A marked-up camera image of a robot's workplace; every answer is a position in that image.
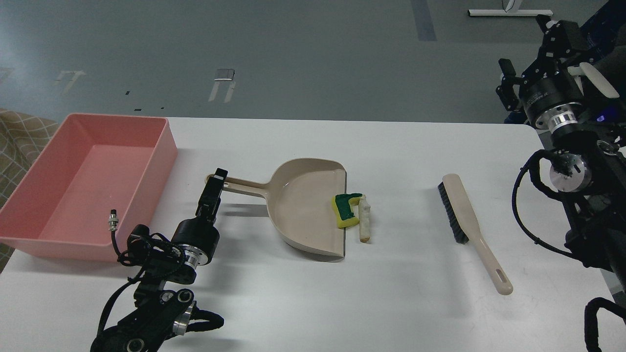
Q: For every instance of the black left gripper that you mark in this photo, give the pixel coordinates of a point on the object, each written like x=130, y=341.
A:
x=198, y=237

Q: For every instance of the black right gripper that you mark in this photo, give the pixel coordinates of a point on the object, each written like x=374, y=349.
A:
x=546, y=84

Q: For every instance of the beige plastic dustpan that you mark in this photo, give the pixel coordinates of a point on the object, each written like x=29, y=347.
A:
x=299, y=201

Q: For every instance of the yellow green sponge piece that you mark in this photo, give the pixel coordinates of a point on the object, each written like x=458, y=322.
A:
x=342, y=205

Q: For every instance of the beige brush with black bristles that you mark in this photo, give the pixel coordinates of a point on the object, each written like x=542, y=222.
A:
x=465, y=229

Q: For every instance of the white bread slice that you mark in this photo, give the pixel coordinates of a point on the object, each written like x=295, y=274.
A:
x=364, y=217

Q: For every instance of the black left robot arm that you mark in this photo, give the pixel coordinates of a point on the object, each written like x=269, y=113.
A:
x=165, y=307

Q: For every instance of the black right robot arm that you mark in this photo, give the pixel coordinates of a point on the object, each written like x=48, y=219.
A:
x=585, y=172

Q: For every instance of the pink plastic bin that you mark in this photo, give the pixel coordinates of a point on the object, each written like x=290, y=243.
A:
x=94, y=163

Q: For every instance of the white stand base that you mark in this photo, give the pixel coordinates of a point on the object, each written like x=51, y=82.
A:
x=511, y=8

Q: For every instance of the beige patterned cloth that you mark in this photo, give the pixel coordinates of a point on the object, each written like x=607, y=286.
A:
x=22, y=139

